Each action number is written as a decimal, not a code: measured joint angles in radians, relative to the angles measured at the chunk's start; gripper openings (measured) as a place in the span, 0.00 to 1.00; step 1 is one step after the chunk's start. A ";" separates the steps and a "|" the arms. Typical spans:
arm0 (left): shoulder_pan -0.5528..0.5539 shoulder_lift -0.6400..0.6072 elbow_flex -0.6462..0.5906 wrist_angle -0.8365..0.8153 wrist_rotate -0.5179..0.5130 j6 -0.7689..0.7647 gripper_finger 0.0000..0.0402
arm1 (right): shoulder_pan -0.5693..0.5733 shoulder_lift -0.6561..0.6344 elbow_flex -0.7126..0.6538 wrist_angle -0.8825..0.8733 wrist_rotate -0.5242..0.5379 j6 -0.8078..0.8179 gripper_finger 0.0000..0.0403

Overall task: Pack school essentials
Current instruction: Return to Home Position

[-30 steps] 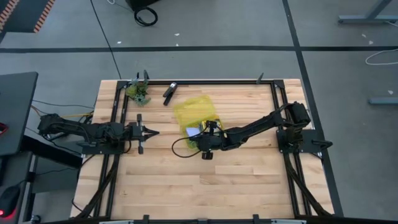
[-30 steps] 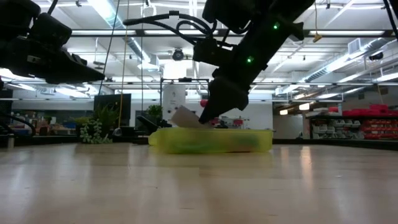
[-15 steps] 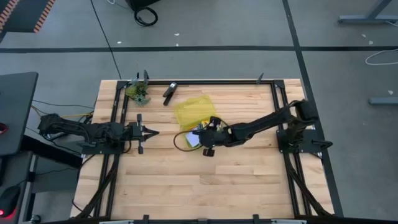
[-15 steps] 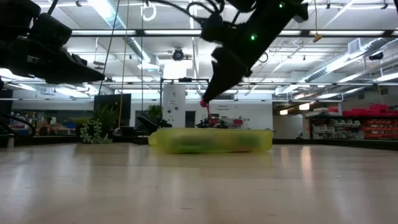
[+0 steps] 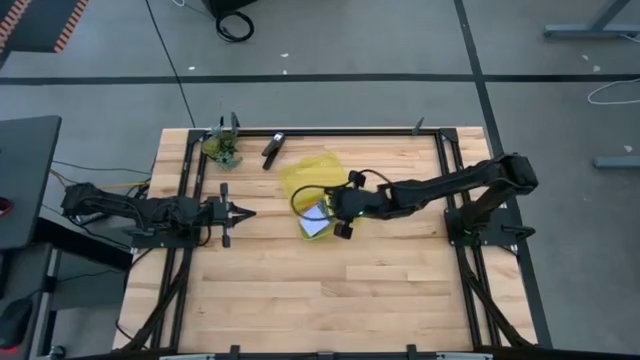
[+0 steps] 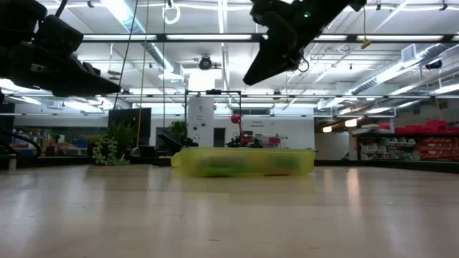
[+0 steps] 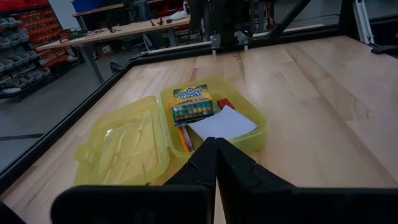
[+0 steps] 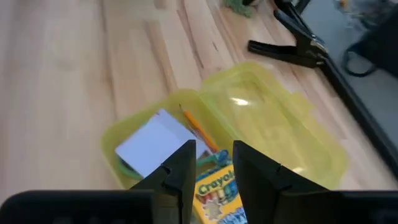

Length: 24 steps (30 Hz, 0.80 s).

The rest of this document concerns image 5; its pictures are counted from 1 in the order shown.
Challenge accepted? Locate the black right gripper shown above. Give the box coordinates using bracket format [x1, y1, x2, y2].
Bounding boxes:
[323, 170, 387, 241]

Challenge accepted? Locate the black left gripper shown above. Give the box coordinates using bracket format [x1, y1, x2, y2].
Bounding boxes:
[199, 182, 258, 249]

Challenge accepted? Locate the yellow translucent pencil pouch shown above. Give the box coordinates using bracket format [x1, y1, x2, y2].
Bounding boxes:
[278, 151, 352, 242]

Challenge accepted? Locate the small artificial green plant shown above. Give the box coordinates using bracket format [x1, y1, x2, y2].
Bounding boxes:
[201, 124, 245, 173]

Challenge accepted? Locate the dark grey desk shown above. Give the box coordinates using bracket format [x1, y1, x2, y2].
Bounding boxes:
[0, 115, 63, 252]

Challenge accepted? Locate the black computer mouse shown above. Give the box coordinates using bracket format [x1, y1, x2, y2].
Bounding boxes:
[0, 296, 34, 352]

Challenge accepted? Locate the black mat with orange stripes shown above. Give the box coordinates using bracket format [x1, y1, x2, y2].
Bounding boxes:
[0, 0, 91, 54]

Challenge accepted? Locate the grey table foot bar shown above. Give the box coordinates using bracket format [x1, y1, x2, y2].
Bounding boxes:
[593, 155, 640, 170]

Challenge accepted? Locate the grey table leg with foot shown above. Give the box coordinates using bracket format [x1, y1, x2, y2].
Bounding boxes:
[543, 0, 640, 41]

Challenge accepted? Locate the black aluminium table frame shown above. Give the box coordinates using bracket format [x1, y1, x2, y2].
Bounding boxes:
[118, 126, 540, 360]

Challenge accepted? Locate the long thin black floor cable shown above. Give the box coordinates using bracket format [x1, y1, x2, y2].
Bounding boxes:
[144, 0, 198, 129]

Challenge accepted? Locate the coiled black cable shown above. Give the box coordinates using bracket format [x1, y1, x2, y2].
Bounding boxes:
[214, 9, 256, 44]

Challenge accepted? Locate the white floor cable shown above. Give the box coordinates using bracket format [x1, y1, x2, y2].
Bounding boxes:
[586, 76, 640, 107]

